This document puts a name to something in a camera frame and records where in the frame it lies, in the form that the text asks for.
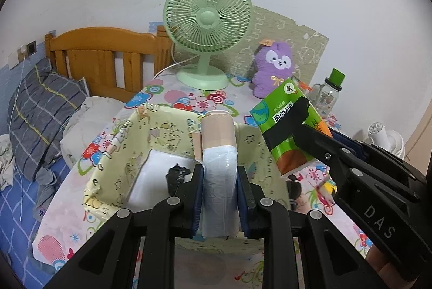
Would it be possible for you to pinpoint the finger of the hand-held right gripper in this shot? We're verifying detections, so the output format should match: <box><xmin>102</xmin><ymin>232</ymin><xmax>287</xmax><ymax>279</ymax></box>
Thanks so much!
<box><xmin>262</xmin><ymin>99</ymin><xmax>419</xmax><ymax>198</ymax></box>
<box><xmin>329</xmin><ymin>127</ymin><xmax>375</xmax><ymax>158</ymax></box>

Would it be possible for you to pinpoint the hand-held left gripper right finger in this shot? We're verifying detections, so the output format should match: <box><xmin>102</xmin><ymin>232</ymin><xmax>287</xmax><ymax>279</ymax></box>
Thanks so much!
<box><xmin>236</xmin><ymin>166</ymin><xmax>389</xmax><ymax>289</ymax></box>

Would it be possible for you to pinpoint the grey plaid pillow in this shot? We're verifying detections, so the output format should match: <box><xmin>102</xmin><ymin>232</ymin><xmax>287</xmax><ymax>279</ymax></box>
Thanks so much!
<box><xmin>7</xmin><ymin>58</ymin><xmax>90</xmax><ymax>182</ymax></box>

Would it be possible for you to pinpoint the wooden bed headboard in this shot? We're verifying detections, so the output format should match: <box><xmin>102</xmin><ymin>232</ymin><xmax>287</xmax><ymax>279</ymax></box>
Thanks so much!
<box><xmin>45</xmin><ymin>26</ymin><xmax>174</xmax><ymax>104</ymax></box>

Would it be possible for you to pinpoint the yellow cartoon printed box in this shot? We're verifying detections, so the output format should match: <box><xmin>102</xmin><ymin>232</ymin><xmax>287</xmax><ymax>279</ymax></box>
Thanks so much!
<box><xmin>83</xmin><ymin>105</ymin><xmax>292</xmax><ymax>247</ymax></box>

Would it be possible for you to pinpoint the green tissue pack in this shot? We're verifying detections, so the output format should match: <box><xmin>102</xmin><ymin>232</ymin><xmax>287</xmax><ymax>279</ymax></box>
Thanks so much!
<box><xmin>250</xmin><ymin>78</ymin><xmax>333</xmax><ymax>178</ymax></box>

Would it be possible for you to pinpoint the green desk fan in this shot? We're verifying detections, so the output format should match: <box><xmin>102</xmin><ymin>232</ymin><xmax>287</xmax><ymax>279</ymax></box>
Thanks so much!
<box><xmin>163</xmin><ymin>0</ymin><xmax>253</xmax><ymax>91</ymax></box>

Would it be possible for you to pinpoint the white floor fan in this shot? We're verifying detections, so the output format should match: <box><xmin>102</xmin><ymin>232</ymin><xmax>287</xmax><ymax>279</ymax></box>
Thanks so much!
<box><xmin>354</xmin><ymin>122</ymin><xmax>406</xmax><ymax>159</ymax></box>

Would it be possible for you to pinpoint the white flat pack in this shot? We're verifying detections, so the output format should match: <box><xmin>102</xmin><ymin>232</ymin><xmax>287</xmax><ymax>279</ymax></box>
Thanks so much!
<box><xmin>130</xmin><ymin>149</ymin><xmax>203</xmax><ymax>209</ymax></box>

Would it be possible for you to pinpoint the purple plush toy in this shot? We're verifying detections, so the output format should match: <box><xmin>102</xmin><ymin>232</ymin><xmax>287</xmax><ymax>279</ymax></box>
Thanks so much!
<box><xmin>252</xmin><ymin>41</ymin><xmax>294</xmax><ymax>99</ymax></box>

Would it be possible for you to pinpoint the glass mug with green lid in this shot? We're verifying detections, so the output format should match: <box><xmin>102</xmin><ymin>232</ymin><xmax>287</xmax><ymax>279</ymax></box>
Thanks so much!
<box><xmin>309</xmin><ymin>68</ymin><xmax>346</xmax><ymax>117</ymax></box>

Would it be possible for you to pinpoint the blue checked bedsheet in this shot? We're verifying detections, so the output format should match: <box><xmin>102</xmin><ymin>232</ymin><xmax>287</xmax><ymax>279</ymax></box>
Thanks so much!
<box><xmin>0</xmin><ymin>154</ymin><xmax>71</xmax><ymax>276</ymax></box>

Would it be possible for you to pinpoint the black plastic bag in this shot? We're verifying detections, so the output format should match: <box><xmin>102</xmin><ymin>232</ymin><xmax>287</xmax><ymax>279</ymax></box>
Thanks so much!
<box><xmin>165</xmin><ymin>165</ymin><xmax>193</xmax><ymax>195</ymax></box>

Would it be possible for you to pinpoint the person's right hand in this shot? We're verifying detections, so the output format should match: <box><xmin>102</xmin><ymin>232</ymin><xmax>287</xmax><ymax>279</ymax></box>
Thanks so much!
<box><xmin>366</xmin><ymin>238</ymin><xmax>406</xmax><ymax>281</ymax></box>

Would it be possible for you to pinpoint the white crumpled pillow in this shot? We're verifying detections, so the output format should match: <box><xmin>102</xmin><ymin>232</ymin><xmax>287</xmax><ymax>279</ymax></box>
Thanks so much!
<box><xmin>61</xmin><ymin>95</ymin><xmax>127</xmax><ymax>168</ymax></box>

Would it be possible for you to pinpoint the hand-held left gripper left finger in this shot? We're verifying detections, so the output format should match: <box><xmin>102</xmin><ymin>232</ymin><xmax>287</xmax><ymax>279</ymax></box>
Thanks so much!
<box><xmin>44</xmin><ymin>164</ymin><xmax>205</xmax><ymax>289</ymax></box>

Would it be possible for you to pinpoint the floral tablecloth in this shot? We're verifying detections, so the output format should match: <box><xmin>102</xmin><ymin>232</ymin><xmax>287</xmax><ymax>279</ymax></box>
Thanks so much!
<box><xmin>32</xmin><ymin>73</ymin><xmax>375</xmax><ymax>289</ymax></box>

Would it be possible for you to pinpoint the roll of plastic bags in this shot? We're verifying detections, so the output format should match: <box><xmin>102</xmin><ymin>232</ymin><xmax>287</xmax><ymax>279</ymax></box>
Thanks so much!
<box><xmin>201</xmin><ymin>110</ymin><xmax>238</xmax><ymax>237</ymax></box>

